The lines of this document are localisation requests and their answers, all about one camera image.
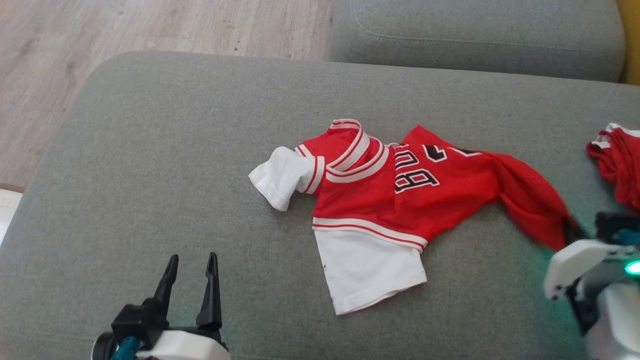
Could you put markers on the large grey sofa seat cushion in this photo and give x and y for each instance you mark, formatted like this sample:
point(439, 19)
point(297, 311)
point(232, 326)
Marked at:
point(175, 150)

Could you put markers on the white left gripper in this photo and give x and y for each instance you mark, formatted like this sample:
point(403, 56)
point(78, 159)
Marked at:
point(190, 345)

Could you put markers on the small grey sofa cushion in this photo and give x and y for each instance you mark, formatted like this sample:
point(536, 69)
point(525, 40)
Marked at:
point(475, 35)

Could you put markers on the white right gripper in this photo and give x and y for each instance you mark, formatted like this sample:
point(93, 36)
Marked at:
point(570, 262)

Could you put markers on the red basketball shorts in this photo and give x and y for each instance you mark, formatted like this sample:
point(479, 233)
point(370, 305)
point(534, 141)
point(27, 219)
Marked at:
point(620, 165)

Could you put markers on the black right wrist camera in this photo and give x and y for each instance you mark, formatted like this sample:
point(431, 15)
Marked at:
point(617, 227)

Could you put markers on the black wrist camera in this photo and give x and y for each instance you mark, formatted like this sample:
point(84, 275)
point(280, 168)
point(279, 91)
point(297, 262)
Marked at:
point(135, 320)
point(617, 227)

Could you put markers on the red and white jersey shirt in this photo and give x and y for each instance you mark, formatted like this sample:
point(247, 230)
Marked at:
point(375, 200)

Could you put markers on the yellow panel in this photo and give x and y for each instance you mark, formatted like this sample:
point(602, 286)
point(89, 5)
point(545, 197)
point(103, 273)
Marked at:
point(631, 40)

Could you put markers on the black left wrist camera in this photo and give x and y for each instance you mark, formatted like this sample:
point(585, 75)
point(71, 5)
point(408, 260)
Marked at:
point(135, 320)

